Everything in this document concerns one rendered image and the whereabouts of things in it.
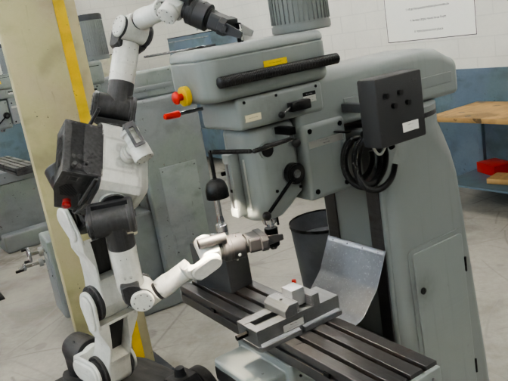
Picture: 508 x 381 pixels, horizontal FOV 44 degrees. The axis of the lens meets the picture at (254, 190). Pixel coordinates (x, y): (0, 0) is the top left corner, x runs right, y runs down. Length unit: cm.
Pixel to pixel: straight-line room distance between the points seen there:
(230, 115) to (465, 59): 503
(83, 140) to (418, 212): 120
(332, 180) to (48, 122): 190
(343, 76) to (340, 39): 588
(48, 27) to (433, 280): 235
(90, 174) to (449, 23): 530
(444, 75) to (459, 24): 428
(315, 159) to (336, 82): 27
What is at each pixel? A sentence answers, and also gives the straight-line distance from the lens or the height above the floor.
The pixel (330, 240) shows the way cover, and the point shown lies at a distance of 250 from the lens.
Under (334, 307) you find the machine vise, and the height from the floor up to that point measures 96.
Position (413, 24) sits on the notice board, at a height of 170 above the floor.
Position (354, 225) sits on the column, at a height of 115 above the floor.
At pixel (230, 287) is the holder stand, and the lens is 251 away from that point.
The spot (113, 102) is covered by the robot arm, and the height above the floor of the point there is 176.
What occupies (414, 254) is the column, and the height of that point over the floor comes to 105.
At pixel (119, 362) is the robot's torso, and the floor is 72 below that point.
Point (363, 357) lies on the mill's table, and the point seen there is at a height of 93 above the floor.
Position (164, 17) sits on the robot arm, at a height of 200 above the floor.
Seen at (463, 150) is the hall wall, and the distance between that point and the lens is 698.
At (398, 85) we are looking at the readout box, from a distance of 195.
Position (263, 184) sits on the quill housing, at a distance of 198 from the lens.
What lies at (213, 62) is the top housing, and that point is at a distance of 183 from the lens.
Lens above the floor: 192
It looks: 14 degrees down
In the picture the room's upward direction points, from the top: 9 degrees counter-clockwise
